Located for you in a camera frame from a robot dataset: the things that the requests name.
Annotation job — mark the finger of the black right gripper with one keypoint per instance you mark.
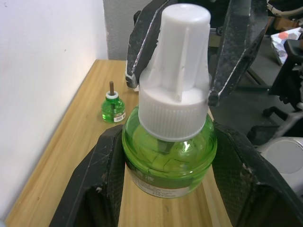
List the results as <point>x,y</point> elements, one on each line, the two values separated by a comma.
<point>139,42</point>

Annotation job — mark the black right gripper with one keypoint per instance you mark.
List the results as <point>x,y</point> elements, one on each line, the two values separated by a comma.
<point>217,11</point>

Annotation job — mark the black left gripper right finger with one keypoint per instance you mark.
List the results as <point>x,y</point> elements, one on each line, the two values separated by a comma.
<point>248,184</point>

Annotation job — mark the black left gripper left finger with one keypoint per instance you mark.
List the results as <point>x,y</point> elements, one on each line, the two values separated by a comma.
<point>94,177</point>

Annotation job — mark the white ribbed bottle cap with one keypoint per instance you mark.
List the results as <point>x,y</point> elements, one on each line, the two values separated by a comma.
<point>175,71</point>

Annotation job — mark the green liquid repellent bottle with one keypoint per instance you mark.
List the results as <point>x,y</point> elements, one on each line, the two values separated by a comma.
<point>165,165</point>

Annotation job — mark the small green bottle with wick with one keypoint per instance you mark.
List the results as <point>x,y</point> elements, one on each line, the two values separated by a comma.
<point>112,108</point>

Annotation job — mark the hexagon patterned box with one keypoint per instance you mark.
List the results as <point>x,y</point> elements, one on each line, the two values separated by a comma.
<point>279,42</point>

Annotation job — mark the black office chair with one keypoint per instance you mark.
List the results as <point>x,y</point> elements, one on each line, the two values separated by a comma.
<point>291,71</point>

